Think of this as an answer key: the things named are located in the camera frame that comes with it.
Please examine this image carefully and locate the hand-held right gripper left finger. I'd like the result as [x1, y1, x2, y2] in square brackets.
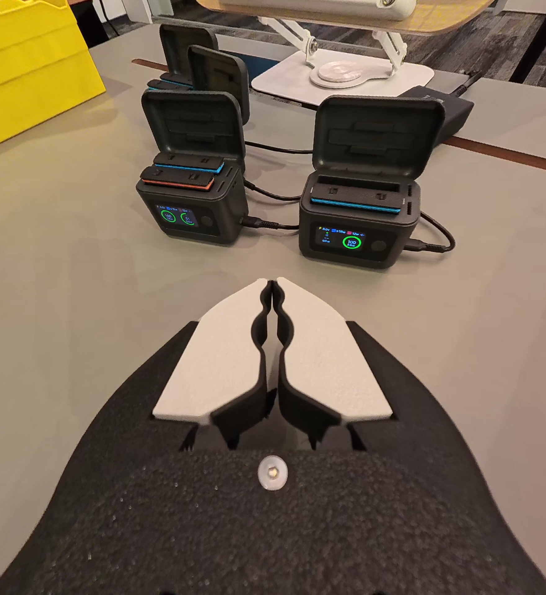
[152, 278, 276, 449]

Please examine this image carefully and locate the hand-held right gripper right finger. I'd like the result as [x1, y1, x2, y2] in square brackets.
[272, 277, 394, 451]

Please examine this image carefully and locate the black battery charger case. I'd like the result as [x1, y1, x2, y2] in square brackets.
[298, 95, 446, 271]
[136, 88, 250, 245]
[146, 23, 220, 94]
[187, 44, 251, 126]

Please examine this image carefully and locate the orange trimmed black battery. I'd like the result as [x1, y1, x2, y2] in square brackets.
[140, 165, 215, 192]

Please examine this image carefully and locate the yellow plastic bin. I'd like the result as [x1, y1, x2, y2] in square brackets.
[0, 0, 107, 156]

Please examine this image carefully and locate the black usb charging hub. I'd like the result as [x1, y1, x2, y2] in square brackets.
[400, 86, 475, 140]

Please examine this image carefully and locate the wooden instruction board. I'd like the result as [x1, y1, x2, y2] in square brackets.
[194, 0, 496, 38]

